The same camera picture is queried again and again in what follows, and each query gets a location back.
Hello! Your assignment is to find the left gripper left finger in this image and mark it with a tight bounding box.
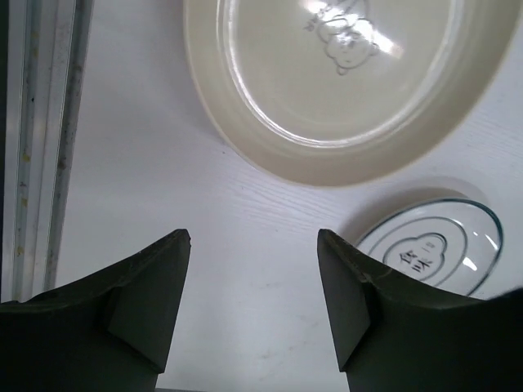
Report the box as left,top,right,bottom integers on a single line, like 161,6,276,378
1,229,190,391

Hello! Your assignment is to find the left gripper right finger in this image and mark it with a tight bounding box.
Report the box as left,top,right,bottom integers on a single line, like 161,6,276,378
317,229,522,391

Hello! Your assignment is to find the white plate dark rim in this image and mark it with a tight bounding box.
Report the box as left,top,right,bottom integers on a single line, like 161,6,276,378
356,198,504,296

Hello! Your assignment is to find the cream plate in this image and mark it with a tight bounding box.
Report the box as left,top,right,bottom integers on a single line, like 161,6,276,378
183,1,522,187

